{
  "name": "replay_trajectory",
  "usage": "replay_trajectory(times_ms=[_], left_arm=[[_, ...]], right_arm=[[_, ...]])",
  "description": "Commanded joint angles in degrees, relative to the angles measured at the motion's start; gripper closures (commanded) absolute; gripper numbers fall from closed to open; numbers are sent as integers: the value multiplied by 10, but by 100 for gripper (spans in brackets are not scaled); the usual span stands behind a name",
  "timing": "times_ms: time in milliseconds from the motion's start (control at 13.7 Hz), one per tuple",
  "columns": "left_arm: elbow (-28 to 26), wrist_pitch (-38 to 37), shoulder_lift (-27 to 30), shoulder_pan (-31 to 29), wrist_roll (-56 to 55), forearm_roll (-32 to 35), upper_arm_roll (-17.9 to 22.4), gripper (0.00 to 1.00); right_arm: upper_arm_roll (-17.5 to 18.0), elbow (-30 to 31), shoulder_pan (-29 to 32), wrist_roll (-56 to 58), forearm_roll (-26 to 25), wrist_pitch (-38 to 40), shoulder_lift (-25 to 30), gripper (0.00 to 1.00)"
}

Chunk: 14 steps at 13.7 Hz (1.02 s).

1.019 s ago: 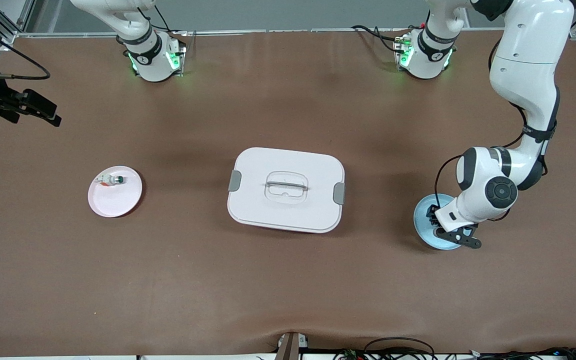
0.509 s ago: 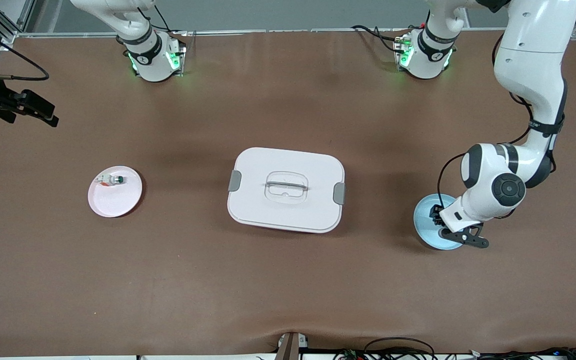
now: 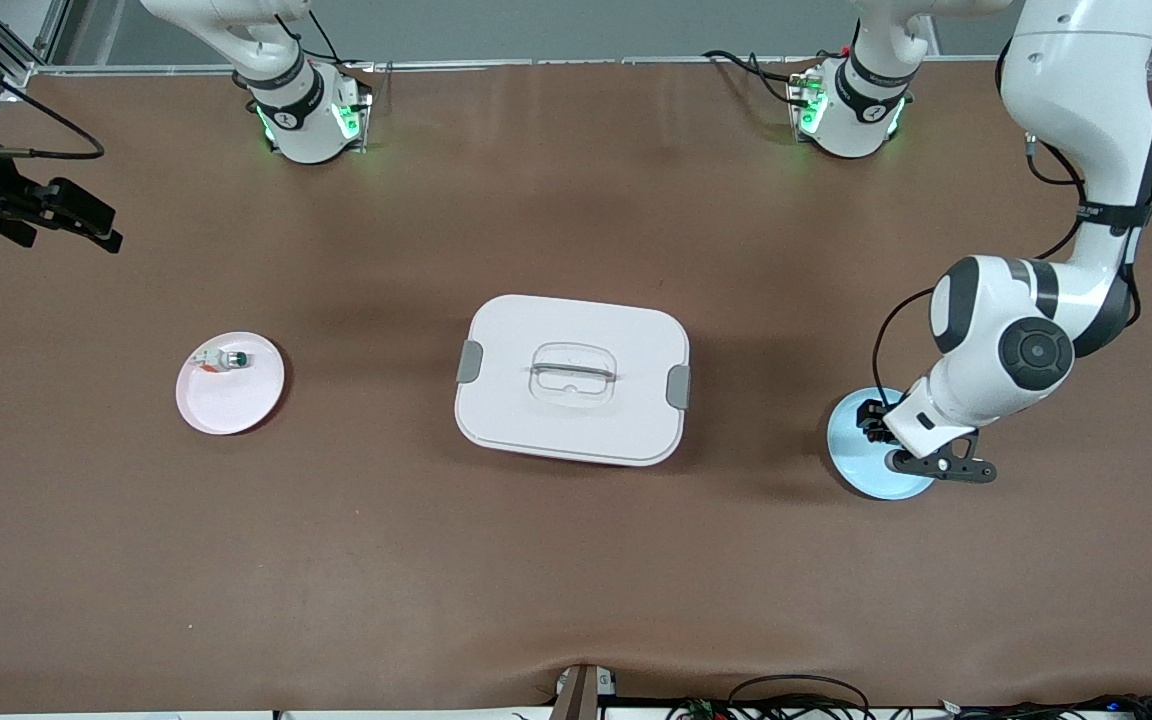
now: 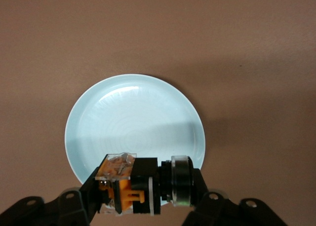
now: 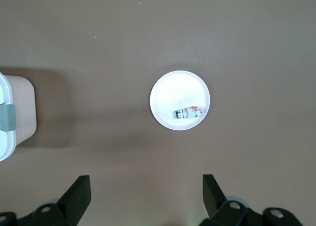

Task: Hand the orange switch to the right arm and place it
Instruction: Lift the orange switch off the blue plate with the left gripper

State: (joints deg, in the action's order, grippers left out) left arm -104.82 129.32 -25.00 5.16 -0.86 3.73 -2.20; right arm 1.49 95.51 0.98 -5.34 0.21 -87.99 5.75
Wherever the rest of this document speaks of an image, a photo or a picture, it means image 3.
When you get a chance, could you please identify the black base cable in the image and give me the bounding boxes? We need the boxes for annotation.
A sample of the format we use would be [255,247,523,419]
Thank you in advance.
[702,48,823,107]
[276,10,377,101]

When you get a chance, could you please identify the blue round plate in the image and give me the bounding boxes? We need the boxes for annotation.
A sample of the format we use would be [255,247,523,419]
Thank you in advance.
[826,387,940,501]

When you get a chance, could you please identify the clear grey lid handle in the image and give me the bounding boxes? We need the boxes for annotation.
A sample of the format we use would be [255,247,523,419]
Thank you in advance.
[529,343,620,408]

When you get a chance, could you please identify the black left base cable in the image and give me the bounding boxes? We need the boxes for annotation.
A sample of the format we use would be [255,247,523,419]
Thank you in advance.
[702,48,823,107]

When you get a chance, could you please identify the black right base cable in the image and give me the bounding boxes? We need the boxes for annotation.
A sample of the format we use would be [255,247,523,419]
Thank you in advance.
[276,10,377,101]

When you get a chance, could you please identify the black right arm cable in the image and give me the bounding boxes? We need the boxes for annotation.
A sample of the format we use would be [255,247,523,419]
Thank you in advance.
[0,28,106,162]

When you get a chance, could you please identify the pink round plate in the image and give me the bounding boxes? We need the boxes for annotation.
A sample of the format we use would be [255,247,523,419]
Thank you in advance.
[176,331,287,436]

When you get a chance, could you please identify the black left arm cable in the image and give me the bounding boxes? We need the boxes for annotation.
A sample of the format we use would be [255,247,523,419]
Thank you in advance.
[870,40,1087,401]

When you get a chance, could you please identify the silver table edge rail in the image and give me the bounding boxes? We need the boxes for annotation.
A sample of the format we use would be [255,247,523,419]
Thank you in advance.
[31,55,1147,77]

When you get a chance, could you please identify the white lidded storage box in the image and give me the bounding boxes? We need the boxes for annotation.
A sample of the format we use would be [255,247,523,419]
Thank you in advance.
[454,294,692,468]

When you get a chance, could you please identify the aluminium frame profile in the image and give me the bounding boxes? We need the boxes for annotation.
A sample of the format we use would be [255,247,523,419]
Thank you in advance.
[0,0,73,87]

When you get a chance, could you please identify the black cable tangle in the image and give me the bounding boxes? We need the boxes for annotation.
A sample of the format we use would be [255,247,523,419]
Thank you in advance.
[876,693,1152,720]

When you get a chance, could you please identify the brown post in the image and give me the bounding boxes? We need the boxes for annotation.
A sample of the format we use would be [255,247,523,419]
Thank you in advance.
[549,663,602,720]

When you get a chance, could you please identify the black looped cable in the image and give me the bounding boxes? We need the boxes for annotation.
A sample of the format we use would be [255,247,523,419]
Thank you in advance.
[726,673,875,720]

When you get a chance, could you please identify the small white green component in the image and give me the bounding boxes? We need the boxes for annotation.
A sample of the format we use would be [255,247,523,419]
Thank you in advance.
[191,347,253,375]

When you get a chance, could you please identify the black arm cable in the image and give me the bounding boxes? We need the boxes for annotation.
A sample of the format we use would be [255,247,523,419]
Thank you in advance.
[0,28,106,162]
[870,40,1087,401]

